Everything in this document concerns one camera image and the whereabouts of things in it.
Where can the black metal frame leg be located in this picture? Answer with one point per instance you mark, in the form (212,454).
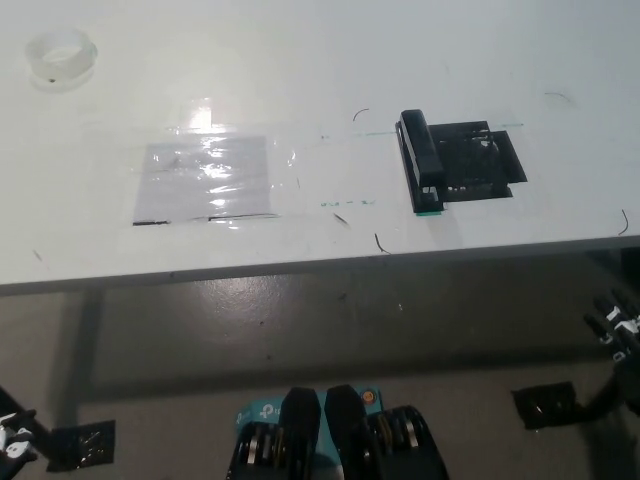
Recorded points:
(600,395)
(10,397)

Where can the black square mat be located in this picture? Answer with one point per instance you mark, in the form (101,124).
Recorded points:
(475,165)

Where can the clear tape roll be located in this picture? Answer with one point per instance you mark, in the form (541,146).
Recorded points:
(75,70)

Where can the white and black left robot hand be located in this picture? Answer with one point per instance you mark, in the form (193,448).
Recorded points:
(17,440)

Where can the taped plastic sheet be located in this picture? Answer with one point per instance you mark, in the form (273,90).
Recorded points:
(175,180)

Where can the black stapler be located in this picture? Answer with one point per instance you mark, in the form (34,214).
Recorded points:
(422,150)

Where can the clear tape film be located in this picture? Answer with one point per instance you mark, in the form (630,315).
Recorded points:
(197,112)

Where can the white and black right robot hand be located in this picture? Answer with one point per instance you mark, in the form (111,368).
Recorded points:
(622,332)

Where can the black floor tape patch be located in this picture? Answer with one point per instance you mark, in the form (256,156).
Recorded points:
(85,445)
(545,405)

